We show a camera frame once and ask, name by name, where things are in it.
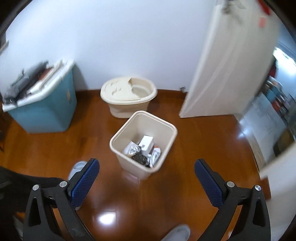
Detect dark mesh bag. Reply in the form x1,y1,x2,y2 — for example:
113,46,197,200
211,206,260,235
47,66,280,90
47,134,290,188
132,152,150,168

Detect beige square trash bin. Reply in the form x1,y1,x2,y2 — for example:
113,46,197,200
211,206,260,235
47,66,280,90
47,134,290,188
109,110,178,180

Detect white small carton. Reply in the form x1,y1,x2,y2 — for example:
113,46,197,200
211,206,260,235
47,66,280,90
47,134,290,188
138,135,154,157

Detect white orange wrapper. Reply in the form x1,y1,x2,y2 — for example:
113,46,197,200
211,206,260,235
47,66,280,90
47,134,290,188
149,146,162,168

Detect left black trouser leg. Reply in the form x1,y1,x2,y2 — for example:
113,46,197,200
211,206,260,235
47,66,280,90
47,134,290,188
1,167,63,214

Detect left grey slipper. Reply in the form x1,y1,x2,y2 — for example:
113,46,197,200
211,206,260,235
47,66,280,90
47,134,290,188
68,161,87,181

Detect grey slipper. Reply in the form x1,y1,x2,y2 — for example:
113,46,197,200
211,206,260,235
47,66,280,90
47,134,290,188
68,161,87,181
161,224,191,241

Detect right grey slipper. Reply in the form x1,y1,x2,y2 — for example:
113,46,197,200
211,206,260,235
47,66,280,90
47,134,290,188
161,224,191,241

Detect teal storage box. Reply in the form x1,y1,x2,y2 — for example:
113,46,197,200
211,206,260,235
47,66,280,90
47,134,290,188
3,60,77,133

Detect dark items on box lid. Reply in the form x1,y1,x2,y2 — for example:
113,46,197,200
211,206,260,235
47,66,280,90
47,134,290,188
3,61,48,104

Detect beige round lidded bucket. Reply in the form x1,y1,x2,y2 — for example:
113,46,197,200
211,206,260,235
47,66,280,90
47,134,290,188
100,76,158,118

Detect white open door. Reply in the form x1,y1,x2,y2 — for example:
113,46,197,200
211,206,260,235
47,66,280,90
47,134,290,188
179,1,280,118

